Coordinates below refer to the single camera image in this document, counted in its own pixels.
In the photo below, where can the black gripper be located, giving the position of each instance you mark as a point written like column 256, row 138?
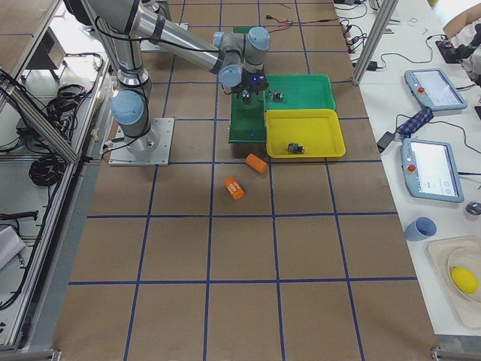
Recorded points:
column 249, row 80

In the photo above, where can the yellow push button switch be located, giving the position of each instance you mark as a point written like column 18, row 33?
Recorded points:
column 295, row 148

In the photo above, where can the plain orange cylinder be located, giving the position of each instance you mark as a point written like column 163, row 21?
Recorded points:
column 256, row 163

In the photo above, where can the orange cylinder with 4680 print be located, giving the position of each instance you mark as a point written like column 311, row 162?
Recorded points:
column 234, row 188

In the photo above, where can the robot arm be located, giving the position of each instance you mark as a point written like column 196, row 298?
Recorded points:
column 139, row 36

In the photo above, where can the green conveyor belt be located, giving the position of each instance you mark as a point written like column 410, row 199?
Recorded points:
column 246, row 120

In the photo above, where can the green plastic tray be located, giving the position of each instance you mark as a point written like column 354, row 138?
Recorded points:
column 301, row 91

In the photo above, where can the yellow plastic tray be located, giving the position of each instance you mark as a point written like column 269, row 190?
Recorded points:
column 318, row 130

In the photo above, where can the black power adapter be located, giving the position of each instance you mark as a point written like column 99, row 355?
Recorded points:
column 384, row 141

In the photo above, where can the folded blue umbrella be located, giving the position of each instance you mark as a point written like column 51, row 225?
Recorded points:
column 415, row 123

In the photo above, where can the teach pendant tablet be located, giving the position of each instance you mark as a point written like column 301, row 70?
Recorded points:
column 433, row 89
column 430, row 171

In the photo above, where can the blue plastic cup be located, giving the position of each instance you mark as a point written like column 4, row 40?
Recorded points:
column 420, row 229

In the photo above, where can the beige tray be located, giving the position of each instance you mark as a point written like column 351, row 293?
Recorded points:
column 457, row 262

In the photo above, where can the yellow lemon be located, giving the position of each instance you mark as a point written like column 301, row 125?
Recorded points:
column 465, row 280

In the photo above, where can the aluminium frame post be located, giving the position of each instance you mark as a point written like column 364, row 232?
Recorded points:
column 380, row 23

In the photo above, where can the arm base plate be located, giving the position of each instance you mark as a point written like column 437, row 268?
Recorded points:
column 150, row 149

